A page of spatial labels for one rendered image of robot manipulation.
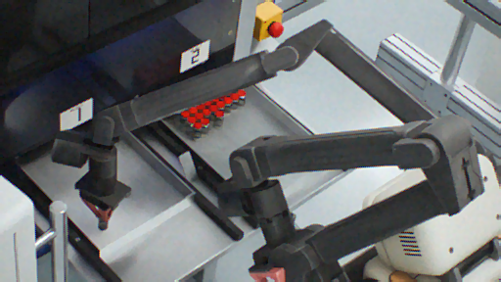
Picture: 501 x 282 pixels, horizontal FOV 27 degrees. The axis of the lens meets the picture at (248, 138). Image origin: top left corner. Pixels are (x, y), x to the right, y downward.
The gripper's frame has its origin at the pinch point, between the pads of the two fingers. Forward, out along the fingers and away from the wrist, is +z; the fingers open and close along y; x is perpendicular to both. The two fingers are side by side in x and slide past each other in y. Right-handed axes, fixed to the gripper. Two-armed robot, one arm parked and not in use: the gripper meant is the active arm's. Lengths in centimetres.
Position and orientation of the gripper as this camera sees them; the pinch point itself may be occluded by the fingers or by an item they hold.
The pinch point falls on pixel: (103, 215)
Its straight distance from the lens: 220.6
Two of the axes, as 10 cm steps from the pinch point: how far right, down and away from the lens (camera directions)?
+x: -5.4, 5.6, -6.4
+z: -0.9, 7.1, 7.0
